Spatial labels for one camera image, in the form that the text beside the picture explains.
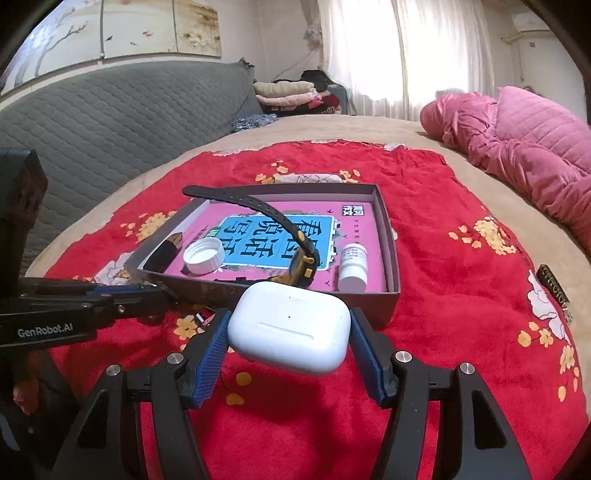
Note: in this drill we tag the grey quilted headboard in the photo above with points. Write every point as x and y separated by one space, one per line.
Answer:
115 120

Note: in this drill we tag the pink book with blue label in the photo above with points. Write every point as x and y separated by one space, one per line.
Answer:
364 230

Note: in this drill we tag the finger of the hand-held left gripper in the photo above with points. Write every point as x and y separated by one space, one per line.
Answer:
124 290
147 308

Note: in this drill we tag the dark brown pen-like object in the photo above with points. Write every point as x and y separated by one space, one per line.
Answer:
161 254

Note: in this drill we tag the dark cardboard box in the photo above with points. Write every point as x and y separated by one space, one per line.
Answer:
374 309

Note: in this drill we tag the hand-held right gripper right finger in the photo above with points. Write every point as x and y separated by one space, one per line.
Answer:
369 360

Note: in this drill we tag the pink quilted comforter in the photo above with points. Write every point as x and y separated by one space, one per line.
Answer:
521 138

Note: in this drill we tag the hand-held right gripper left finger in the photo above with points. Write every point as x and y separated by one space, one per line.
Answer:
210 360

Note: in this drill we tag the small white bottle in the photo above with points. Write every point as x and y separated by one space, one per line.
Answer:
354 270

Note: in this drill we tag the white earbuds case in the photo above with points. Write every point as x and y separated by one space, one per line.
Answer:
291 327

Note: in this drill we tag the pile of folded clothes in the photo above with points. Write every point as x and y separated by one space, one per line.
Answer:
291 97

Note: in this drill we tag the small red black object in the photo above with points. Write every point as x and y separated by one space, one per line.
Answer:
204 318

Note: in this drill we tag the black bag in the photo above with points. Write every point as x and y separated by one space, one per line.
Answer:
316 77

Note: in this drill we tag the white bottle cap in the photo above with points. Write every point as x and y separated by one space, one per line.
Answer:
203 258

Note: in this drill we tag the white curtain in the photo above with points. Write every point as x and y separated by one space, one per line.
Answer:
415 55

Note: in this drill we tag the yellow black wristwatch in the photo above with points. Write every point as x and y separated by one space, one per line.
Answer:
240 198

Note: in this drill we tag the blue patterned cloth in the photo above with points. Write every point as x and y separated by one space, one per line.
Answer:
254 123

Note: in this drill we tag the white air conditioner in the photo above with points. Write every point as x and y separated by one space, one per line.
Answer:
531 23

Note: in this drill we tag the red floral blanket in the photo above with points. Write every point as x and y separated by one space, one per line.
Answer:
438 369

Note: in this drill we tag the floral wall painting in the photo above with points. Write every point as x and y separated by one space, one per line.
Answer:
138 27

